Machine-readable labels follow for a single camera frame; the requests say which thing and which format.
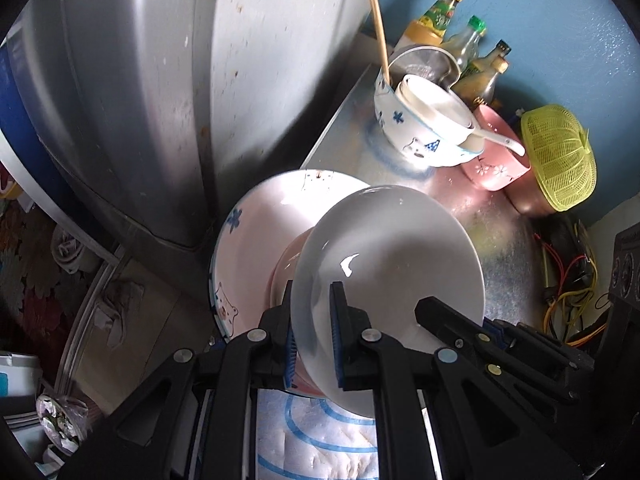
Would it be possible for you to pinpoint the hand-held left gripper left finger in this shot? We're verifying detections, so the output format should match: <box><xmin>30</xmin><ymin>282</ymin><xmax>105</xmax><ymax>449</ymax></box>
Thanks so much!
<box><xmin>59</xmin><ymin>281</ymin><xmax>298</xmax><ymax>480</ymax></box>

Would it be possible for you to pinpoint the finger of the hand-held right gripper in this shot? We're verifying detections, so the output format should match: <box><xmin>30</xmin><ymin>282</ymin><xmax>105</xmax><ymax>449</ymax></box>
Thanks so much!
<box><xmin>481</xmin><ymin>319</ymin><xmax>514</xmax><ymax>348</ymax></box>
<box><xmin>414</xmin><ymin>296</ymin><xmax>507</xmax><ymax>387</ymax></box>

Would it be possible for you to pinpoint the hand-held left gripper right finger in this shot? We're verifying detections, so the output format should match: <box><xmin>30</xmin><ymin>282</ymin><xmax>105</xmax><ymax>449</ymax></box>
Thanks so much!
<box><xmin>329</xmin><ymin>281</ymin><xmax>583</xmax><ymax>480</ymax></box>

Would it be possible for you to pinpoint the white bear print plate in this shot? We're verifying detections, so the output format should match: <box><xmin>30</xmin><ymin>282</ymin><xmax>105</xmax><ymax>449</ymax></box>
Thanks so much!
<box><xmin>209</xmin><ymin>170</ymin><xmax>373</xmax><ymax>346</ymax></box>

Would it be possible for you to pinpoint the black induction cooker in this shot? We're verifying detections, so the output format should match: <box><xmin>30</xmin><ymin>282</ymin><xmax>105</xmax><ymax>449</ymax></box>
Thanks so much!
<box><xmin>607</xmin><ymin>225</ymin><xmax>640</xmax><ymax>321</ymax></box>

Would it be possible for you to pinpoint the brown pot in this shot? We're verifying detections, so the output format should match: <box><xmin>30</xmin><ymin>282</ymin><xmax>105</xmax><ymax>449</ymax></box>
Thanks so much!
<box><xmin>507</xmin><ymin>180</ymin><xmax>558</xmax><ymax>218</ymax></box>

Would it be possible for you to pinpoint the pink flower print bowl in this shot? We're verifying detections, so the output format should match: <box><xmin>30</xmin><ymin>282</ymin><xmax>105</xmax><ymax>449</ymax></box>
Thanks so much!
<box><xmin>460</xmin><ymin>105</ymin><xmax>532</xmax><ymax>191</ymax></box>

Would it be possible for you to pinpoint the crumpled grey cloth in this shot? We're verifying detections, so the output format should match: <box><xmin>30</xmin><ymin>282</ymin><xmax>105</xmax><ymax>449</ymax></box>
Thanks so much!
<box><xmin>97</xmin><ymin>280</ymin><xmax>144</xmax><ymax>352</ymax></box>

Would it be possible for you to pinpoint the yellow-green mesh food cover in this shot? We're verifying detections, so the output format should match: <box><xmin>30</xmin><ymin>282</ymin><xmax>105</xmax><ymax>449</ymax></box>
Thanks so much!
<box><xmin>520</xmin><ymin>105</ymin><xmax>598</xmax><ymax>212</ymax></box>

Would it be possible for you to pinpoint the white ceramic spoon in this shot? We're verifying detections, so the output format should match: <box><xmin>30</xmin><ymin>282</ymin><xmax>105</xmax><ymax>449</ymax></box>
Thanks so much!
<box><xmin>460</xmin><ymin>127</ymin><xmax>526</xmax><ymax>157</ymax></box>

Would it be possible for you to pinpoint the white bear print bowl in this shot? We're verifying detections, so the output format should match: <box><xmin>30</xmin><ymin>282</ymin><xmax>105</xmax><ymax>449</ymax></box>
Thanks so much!
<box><xmin>374</xmin><ymin>77</ymin><xmax>485</xmax><ymax>168</ymax></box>

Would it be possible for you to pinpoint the plain white bowl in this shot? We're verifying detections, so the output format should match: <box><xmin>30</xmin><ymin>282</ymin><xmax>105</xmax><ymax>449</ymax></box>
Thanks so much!
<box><xmin>395</xmin><ymin>74</ymin><xmax>476</xmax><ymax>143</ymax></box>

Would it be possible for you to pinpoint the plastic bag of scraps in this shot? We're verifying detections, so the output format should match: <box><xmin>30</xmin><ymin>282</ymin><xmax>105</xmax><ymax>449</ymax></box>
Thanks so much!
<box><xmin>35</xmin><ymin>395</ymin><xmax>92</xmax><ymax>454</ymax></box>

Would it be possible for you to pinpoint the white grey object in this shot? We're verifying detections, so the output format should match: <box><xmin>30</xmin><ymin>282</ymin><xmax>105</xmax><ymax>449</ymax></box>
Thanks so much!
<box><xmin>52</xmin><ymin>225</ymin><xmax>102</xmax><ymax>274</ymax></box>

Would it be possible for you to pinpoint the metal strainer bowl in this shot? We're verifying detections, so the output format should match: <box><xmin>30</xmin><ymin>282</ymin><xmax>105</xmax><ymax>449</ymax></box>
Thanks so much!
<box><xmin>387</xmin><ymin>45</ymin><xmax>461</xmax><ymax>89</ymax></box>

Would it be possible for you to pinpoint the dark floral rug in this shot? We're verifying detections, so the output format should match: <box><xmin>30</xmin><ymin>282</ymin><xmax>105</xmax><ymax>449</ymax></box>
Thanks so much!
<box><xmin>0</xmin><ymin>200</ymin><xmax>96</xmax><ymax>361</ymax></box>

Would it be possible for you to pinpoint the white blue container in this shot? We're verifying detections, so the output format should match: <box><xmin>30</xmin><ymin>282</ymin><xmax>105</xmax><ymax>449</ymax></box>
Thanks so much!
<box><xmin>0</xmin><ymin>352</ymin><xmax>42</xmax><ymax>399</ymax></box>

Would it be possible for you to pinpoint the green cap clear bottle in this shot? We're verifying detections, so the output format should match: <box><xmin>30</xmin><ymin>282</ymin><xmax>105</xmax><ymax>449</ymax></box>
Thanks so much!
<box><xmin>442</xmin><ymin>16</ymin><xmax>487</xmax><ymax>77</ymax></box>

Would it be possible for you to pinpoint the green label sauce bottle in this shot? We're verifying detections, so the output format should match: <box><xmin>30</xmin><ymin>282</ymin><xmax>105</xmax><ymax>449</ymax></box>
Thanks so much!
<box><xmin>400</xmin><ymin>0</ymin><xmax>463</xmax><ymax>49</ymax></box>

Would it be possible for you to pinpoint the wooden chopstick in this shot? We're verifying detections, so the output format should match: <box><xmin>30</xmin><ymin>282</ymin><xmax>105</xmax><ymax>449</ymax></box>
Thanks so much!
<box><xmin>366</xmin><ymin>0</ymin><xmax>392</xmax><ymax>83</ymax></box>

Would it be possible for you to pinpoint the red yellow package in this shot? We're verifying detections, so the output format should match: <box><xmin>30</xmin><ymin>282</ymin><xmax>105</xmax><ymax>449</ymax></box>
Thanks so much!
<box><xmin>0</xmin><ymin>165</ymin><xmax>27</xmax><ymax>202</ymax></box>

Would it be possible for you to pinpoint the orange cable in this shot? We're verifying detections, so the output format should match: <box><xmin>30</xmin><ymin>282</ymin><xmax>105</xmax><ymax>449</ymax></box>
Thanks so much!
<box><xmin>544</xmin><ymin>284</ymin><xmax>609</xmax><ymax>349</ymax></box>

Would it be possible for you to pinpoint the red cable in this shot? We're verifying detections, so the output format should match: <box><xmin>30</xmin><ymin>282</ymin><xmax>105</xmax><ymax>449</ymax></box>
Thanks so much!
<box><xmin>537</xmin><ymin>236</ymin><xmax>602</xmax><ymax>282</ymax></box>

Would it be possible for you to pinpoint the coloured wire bundle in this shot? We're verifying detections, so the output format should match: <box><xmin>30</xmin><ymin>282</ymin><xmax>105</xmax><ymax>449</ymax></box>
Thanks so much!
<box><xmin>537</xmin><ymin>215</ymin><xmax>598</xmax><ymax>311</ymax></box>

